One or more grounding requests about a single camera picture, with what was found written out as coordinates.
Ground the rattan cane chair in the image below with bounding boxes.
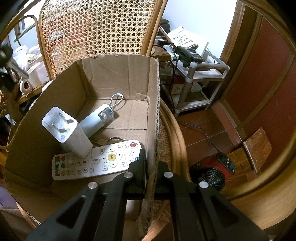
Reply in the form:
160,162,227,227
4,1,295,240

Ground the black power cable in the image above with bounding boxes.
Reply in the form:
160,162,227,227
180,120,221,153

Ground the black desk telephone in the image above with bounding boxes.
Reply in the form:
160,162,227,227
175,46,204,68

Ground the white cylindrical flashlight with loop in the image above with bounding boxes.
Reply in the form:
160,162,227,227
79,93,123,138

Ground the white power adapter large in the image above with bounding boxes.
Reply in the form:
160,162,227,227
42,106,93,159

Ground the white paper with writing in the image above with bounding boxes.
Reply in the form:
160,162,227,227
168,26,198,48

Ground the metal side shelf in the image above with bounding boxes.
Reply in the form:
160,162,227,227
154,43,230,117

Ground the white remote control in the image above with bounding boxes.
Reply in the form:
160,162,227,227
52,140,142,181

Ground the bunch of keys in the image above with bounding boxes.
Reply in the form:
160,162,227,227
1,45,29,92

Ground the cream ceramic mug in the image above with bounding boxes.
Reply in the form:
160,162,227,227
19,62,41,95

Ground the brown cardboard box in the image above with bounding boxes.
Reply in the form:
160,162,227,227
4,55,159,221

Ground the red electric fan heater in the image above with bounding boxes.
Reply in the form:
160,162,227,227
189,152,236,191

